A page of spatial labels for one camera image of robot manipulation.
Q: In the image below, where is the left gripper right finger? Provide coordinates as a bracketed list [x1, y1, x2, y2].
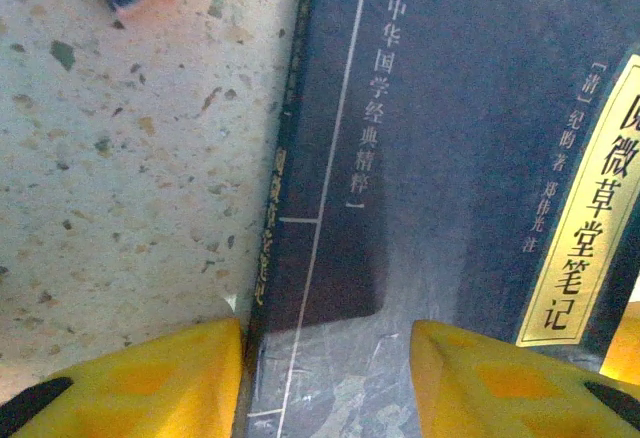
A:
[408, 320, 640, 438]

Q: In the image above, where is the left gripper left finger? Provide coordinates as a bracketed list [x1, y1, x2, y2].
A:
[0, 317, 247, 438]

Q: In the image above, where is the navy book long yellow label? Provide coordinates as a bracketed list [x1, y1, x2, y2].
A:
[239, 0, 640, 438]

